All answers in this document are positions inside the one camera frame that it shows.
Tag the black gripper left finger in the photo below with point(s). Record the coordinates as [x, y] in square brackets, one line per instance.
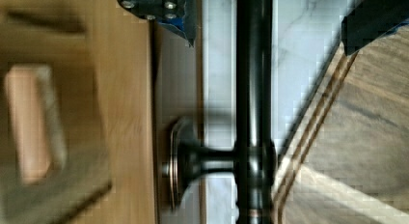
[176, 16]

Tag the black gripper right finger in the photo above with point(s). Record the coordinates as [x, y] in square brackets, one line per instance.
[370, 20]

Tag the black drawer handle bar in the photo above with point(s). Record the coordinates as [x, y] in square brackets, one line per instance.
[253, 159]

